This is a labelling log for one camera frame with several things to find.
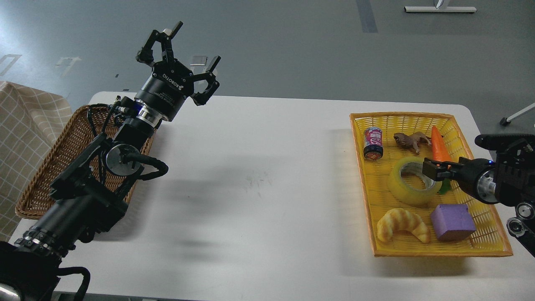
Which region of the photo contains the brown toy animal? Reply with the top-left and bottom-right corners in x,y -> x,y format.
393,131 -> 432,156

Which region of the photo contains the purple foam block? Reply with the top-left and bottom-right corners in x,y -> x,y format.
430,204 -> 476,242

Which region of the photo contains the toy croissant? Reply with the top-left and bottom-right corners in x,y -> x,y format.
377,208 -> 431,244

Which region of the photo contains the yellow tape roll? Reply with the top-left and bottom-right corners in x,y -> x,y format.
387,157 -> 442,207

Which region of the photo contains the white stand base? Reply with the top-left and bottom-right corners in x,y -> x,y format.
404,0 -> 477,14

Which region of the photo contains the yellow plastic basket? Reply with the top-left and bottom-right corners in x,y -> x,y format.
349,111 -> 513,257

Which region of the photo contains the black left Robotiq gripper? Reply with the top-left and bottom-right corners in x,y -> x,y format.
135,21 -> 222,122

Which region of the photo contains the small pink drink can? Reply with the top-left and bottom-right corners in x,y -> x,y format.
363,127 -> 383,161

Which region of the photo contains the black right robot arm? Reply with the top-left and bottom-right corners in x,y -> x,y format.
422,133 -> 535,255

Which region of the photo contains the brown wicker basket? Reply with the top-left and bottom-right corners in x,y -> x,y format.
15,104 -> 161,220

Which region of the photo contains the orange toy carrot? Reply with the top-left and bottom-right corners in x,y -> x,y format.
431,126 -> 452,195

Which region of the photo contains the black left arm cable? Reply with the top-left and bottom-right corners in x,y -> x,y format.
54,267 -> 91,301

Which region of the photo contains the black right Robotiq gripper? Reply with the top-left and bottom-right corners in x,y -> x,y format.
422,157 -> 496,202

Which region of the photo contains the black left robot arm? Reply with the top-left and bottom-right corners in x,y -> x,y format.
1,22 -> 221,301

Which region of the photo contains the beige checkered cloth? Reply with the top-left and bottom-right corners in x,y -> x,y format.
0,81 -> 72,242

